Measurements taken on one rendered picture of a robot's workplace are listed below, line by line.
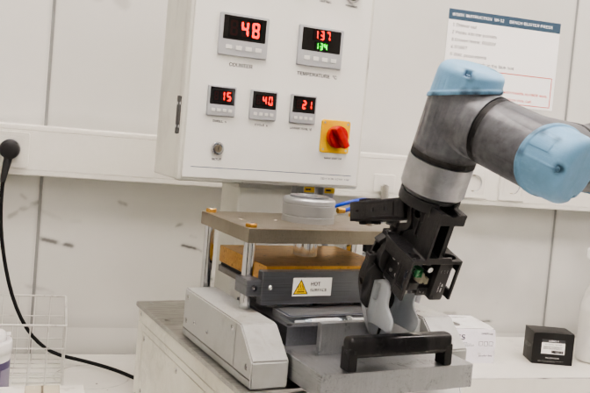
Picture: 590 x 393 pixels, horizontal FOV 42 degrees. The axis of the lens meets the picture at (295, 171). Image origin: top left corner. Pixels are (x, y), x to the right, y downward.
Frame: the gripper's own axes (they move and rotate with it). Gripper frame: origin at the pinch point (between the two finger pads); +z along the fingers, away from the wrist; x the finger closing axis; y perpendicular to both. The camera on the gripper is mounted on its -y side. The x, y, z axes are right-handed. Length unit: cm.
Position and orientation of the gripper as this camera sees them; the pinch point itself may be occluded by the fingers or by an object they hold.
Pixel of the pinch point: (375, 325)
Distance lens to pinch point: 100.5
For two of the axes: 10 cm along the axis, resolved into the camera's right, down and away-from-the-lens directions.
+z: -2.4, 9.0, 3.5
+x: 8.9, 0.5, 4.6
